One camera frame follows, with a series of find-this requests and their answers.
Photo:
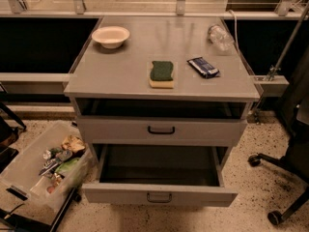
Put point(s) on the grey drawer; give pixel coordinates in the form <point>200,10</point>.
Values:
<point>159,131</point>
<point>159,175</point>

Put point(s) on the grey drawer cabinet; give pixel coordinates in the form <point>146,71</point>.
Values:
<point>161,113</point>

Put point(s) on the grey top drawer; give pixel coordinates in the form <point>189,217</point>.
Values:
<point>159,131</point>

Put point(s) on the green yellow sponge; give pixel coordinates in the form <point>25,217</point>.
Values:
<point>161,75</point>

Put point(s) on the white bowl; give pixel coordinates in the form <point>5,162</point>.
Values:
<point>110,37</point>

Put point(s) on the crumpled tan bag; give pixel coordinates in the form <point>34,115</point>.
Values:
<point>73,143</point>

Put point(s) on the clear plastic bottle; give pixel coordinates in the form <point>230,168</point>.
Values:
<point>220,38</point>

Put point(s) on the green chip bag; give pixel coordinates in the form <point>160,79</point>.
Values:
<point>65,168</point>

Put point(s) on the metal can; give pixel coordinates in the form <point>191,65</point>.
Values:
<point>51,153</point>

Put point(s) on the metal diagonal pole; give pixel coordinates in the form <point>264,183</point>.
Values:
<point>273,70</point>

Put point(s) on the clear plastic bin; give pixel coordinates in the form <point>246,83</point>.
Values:
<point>32,177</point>

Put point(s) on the black office chair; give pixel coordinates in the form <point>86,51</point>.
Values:
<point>295,109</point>

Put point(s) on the black cart frame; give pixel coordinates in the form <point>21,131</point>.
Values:
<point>17,223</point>

